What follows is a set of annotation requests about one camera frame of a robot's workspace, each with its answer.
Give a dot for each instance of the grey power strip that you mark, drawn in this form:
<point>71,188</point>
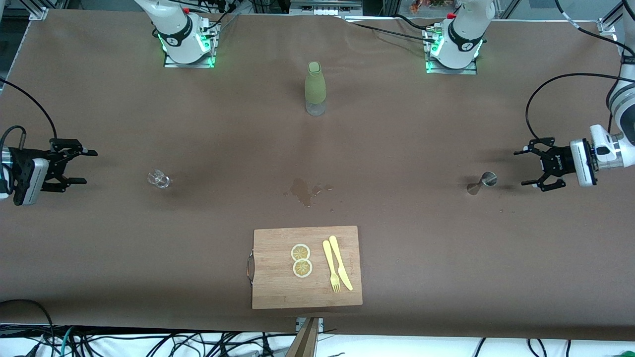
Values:
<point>325,7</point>

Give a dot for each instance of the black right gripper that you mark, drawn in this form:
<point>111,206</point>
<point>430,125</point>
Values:
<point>22,158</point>

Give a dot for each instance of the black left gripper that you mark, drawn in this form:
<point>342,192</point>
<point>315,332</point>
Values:
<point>557,164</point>

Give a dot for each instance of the wooden post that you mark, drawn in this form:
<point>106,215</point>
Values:
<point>305,342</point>

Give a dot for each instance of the yellow plastic knife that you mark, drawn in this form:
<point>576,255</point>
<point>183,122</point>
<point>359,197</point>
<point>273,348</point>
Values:
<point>340,263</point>

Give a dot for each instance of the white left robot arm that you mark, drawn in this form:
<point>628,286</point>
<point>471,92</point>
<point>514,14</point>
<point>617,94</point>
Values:
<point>461,34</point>

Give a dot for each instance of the aluminium frame profile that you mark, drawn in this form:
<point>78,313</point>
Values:
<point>607,25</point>
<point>38,11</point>

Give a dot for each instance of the wooden cutting board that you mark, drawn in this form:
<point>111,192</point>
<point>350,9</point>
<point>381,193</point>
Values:
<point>278,287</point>

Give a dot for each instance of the brown table cover sheet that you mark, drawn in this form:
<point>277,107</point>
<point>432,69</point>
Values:
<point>446,272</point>

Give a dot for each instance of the clear glass cup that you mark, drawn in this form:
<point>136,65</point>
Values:
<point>158,179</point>

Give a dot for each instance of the yellow plastic fork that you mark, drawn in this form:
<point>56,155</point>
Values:
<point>329,260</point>

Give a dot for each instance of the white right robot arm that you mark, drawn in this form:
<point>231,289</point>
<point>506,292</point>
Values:
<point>173,29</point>

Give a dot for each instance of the lemon slice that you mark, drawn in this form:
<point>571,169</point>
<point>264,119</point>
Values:
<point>302,268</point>
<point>300,251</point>

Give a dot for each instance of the green sleeved glass bottle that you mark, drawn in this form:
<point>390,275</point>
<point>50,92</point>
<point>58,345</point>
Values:
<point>315,84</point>

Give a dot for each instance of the small metal bracket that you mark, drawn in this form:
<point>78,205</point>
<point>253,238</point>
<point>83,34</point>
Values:
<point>320,322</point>

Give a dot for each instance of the steel jigger measuring cup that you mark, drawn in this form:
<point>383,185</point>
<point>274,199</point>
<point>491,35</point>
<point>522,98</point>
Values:
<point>488,179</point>

